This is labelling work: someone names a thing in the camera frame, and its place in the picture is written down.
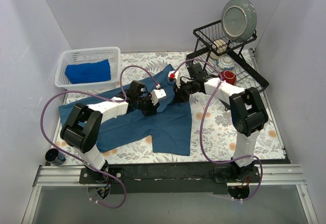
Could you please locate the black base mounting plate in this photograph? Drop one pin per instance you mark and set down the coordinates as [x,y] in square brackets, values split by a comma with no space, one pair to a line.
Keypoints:
[197,177]

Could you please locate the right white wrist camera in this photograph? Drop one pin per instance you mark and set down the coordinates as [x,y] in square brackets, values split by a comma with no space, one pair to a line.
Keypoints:
[176,77]

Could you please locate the aluminium frame rail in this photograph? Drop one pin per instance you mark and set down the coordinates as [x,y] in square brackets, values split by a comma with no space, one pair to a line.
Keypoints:
[275,174]

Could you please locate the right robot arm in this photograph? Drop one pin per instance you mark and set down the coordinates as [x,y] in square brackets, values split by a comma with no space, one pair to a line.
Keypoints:
[248,112]

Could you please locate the white plastic basket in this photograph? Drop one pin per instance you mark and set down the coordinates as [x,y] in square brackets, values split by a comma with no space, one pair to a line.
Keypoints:
[89,55]

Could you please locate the black wire dish rack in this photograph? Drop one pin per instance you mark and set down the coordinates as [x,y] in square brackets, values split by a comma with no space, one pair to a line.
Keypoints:
[246,70]

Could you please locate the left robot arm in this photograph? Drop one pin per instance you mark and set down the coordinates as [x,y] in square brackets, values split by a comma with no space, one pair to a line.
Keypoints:
[81,129]

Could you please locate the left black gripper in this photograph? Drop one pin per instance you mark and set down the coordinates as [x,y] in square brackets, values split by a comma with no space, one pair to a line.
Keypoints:
[148,104]

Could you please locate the grey green plate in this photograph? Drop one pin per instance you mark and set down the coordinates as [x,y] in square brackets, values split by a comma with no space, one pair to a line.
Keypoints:
[239,20]

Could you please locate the black cylindrical cup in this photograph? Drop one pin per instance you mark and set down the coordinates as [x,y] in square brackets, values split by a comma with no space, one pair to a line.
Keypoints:
[55,157]

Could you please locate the bright blue t shirt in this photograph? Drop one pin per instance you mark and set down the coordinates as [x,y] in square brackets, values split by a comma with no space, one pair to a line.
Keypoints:
[89,72]

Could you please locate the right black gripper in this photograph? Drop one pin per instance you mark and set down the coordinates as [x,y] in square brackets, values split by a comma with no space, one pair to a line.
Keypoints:
[180,93]

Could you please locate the blue white porcelain bowl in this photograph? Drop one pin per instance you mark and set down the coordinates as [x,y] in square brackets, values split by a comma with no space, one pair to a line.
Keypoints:
[225,63]

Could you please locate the red bowl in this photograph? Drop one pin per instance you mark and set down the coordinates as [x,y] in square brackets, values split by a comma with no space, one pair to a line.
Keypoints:
[228,77]

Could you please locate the cream ceramic cup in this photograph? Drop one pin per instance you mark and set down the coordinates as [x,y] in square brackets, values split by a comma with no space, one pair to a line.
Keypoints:
[219,46]

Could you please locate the teal blue t shirt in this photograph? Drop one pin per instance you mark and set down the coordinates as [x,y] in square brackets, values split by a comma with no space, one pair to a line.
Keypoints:
[170,128]

